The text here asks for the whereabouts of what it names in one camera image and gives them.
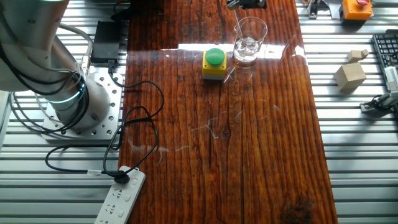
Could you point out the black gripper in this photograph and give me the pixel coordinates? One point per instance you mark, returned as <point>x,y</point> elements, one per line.
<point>256,3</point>

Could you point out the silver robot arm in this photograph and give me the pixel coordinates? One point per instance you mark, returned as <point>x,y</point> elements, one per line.
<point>28,46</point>

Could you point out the clear glass beaker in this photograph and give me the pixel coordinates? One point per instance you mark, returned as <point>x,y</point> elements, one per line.
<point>248,46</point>

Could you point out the yellow box green push button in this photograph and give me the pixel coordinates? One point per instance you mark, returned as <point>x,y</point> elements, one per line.
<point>214,63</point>

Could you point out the orange box red stop button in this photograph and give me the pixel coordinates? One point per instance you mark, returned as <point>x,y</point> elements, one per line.
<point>357,11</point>

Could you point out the small wooden cube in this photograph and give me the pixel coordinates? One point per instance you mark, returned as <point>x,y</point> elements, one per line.
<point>354,56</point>

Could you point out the large wooden cube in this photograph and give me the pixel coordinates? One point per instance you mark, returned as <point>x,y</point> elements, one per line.
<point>349,77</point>

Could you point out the tiny wooden cube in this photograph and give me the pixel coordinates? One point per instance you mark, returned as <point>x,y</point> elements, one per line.
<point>364,53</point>

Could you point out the black power adapter brick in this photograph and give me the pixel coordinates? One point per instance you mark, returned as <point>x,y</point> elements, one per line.
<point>105,42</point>

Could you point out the black keyboard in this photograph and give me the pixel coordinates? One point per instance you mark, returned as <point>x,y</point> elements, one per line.
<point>385,46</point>

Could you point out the white power strip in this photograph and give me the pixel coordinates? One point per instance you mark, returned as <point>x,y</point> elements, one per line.
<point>119,199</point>

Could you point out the silver metal bracket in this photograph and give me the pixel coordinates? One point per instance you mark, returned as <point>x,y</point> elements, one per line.
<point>314,7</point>

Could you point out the perforated aluminium base plate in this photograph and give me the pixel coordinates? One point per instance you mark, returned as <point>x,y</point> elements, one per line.
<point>107,84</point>

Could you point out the silver depth camera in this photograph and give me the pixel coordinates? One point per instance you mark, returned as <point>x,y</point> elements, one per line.
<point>391,77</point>

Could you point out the grey metal clamp bracket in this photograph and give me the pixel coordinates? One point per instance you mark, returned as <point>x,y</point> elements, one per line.
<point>373,109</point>

